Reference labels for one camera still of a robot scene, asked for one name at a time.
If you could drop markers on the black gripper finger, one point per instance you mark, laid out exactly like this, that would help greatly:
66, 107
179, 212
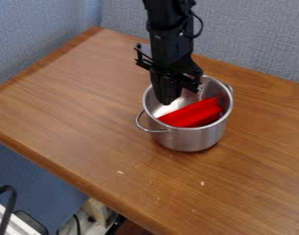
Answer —
170, 88
155, 81

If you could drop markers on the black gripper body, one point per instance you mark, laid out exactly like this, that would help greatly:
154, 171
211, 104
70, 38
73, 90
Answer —
167, 55

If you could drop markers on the red rectangular block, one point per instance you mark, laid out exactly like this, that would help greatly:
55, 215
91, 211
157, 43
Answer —
194, 115

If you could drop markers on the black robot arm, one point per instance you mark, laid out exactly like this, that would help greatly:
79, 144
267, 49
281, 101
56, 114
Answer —
174, 26

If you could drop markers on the stainless steel pot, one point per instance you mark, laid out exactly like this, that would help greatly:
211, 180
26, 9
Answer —
186, 139

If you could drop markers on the white clutter under table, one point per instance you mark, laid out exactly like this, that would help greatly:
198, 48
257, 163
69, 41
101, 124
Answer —
95, 219

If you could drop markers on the white ribbed device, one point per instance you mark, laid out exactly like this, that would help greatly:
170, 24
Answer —
22, 224

